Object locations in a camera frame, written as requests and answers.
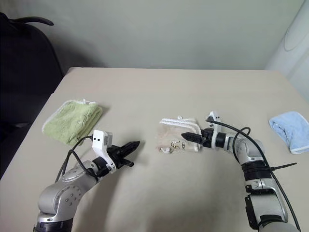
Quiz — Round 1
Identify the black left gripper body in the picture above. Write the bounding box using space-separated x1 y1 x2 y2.
107 145 135 170

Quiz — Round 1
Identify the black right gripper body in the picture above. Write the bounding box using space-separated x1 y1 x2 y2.
199 129 214 148

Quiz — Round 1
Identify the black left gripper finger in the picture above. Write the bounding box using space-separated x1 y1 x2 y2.
119 143 141 158
117 140 141 154

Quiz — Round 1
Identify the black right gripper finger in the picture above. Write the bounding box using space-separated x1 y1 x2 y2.
182 135 202 144
181 131 202 139

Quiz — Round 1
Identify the beige towel with white trim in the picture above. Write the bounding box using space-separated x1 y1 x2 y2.
155 116 202 154

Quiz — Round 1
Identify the green folded towel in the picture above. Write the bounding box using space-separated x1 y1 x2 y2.
42 98 103 147

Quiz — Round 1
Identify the light blue folded towel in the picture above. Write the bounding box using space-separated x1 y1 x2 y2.
268 111 309 155

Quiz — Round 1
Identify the black zip tie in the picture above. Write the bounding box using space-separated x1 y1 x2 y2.
269 162 297 171

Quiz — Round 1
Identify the black chair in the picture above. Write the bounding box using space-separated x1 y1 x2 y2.
0 12 65 181

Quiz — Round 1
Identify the white rounded panel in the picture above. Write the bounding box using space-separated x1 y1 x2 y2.
264 0 309 97

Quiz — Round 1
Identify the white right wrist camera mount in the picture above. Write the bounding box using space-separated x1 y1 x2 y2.
205 111 222 148

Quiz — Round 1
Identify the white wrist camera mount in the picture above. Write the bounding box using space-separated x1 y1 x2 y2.
91 130 117 175
205 111 222 148

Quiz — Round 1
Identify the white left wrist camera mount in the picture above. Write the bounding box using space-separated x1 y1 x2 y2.
91 130 117 175

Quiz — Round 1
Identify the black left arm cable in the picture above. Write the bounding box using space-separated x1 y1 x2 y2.
55 135 100 182

